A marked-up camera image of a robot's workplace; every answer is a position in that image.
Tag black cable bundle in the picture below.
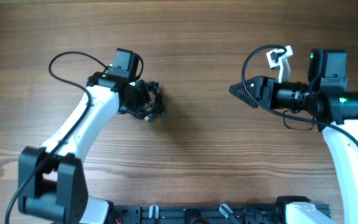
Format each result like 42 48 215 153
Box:
126 80 166 123

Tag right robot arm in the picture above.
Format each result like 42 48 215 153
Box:
229 45 358 223

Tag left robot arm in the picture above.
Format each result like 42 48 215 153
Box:
4 49 151 223

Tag right camera black cable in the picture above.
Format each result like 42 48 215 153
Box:
241 44 358 194

